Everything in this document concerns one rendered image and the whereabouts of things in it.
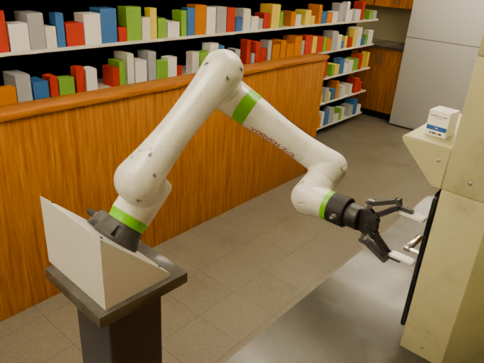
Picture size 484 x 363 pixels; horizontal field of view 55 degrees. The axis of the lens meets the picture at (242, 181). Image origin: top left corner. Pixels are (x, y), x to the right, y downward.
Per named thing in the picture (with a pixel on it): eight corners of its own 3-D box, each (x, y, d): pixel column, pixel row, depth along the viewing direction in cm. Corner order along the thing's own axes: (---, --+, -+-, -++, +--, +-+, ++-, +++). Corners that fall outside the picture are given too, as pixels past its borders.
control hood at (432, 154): (482, 155, 129) (493, 120, 125) (441, 189, 107) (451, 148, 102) (441, 143, 136) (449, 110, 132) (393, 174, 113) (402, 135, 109)
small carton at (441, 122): (454, 135, 111) (460, 110, 109) (444, 139, 108) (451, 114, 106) (433, 129, 115) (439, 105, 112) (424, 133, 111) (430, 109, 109)
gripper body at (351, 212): (340, 230, 137) (369, 243, 132) (345, 204, 134) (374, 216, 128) (353, 221, 142) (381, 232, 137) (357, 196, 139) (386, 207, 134)
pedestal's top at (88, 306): (45, 277, 150) (44, 267, 148) (130, 242, 171) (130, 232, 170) (100, 330, 131) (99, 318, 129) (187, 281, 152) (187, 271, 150)
